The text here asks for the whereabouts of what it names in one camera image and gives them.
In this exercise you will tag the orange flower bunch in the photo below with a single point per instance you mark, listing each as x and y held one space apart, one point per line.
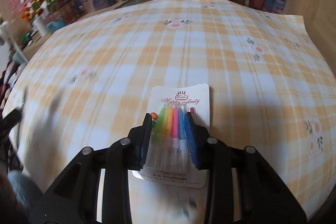
31 10

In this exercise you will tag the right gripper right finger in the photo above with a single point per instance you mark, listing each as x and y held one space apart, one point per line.
263 196

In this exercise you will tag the small blue purple box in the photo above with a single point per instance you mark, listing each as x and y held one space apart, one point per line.
274 6

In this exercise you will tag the yellow plaid tablecloth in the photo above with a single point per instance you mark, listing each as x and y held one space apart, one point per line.
270 87

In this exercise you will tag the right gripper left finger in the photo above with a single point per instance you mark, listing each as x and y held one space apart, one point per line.
96 178

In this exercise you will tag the teal striped gift box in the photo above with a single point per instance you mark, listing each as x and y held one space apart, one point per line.
65 16

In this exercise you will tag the white slim vase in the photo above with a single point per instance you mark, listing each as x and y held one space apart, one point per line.
40 25

